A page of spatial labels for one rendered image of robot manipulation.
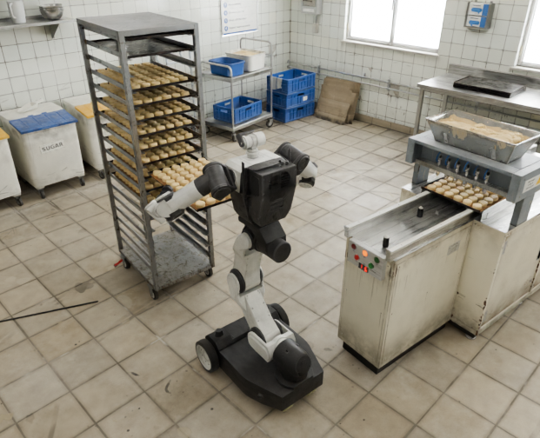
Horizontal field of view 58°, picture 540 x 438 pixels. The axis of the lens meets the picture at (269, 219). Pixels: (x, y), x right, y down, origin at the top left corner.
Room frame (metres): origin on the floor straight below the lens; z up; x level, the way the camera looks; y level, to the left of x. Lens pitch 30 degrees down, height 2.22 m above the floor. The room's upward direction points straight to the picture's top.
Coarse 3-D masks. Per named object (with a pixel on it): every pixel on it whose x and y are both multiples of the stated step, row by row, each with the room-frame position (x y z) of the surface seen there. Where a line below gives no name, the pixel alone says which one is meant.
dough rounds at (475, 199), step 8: (432, 184) 2.70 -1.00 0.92; (440, 184) 2.70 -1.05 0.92; (448, 184) 2.70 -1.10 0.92; (456, 184) 2.72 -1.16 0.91; (440, 192) 2.61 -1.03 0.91; (448, 192) 2.60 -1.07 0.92; (456, 192) 2.60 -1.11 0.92; (464, 192) 2.62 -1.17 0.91; (472, 192) 2.60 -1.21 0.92; (480, 192) 2.60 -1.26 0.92; (488, 192) 2.61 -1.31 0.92; (456, 200) 2.52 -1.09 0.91; (464, 200) 2.50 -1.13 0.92; (472, 200) 2.50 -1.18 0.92; (480, 200) 2.50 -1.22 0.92; (488, 200) 2.50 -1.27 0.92; (496, 200) 2.52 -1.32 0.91; (480, 208) 2.42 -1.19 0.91
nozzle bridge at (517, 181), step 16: (416, 144) 2.81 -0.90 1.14; (432, 144) 2.71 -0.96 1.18; (448, 144) 2.71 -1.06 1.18; (416, 160) 2.81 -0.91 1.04; (432, 160) 2.78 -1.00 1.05; (448, 160) 2.69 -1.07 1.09; (464, 160) 2.52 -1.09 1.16; (480, 160) 2.48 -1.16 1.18; (528, 160) 2.48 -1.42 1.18; (416, 176) 2.88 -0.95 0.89; (464, 176) 2.55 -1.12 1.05; (480, 176) 2.52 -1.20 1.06; (496, 176) 2.45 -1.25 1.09; (512, 176) 2.30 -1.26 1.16; (528, 176) 2.31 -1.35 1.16; (496, 192) 2.38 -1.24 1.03; (512, 192) 2.28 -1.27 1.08; (528, 192) 2.34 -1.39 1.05; (528, 208) 2.38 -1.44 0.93; (512, 224) 2.35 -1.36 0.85
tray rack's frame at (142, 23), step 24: (96, 24) 2.91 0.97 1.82; (120, 24) 2.90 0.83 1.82; (144, 24) 2.90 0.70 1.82; (168, 24) 2.90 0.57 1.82; (192, 24) 2.94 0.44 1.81; (96, 96) 3.17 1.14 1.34; (96, 120) 3.15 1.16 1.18; (120, 240) 3.16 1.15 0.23; (144, 240) 3.29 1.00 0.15; (168, 240) 3.29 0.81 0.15; (144, 264) 2.95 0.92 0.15; (168, 264) 2.95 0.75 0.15; (192, 264) 2.95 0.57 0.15
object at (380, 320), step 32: (384, 224) 2.36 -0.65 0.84; (416, 224) 2.36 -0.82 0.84; (416, 256) 2.10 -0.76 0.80; (448, 256) 2.29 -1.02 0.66; (352, 288) 2.20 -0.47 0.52; (384, 288) 2.03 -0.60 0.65; (416, 288) 2.13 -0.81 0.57; (448, 288) 2.34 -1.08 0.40; (352, 320) 2.18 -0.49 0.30; (384, 320) 2.00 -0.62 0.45; (416, 320) 2.17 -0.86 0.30; (448, 320) 2.40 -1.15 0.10; (352, 352) 2.19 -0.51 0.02; (384, 352) 2.02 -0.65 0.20
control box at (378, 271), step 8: (352, 240) 2.19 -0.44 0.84; (360, 248) 2.14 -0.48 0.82; (368, 248) 2.12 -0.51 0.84; (352, 256) 2.18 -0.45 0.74; (360, 256) 2.13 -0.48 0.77; (368, 256) 2.09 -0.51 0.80; (376, 256) 2.05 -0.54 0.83; (384, 256) 2.04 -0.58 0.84; (368, 264) 2.09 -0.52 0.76; (376, 264) 2.05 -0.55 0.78; (384, 264) 2.03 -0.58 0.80; (368, 272) 2.08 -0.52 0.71; (376, 272) 2.04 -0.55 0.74; (384, 272) 2.03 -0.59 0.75
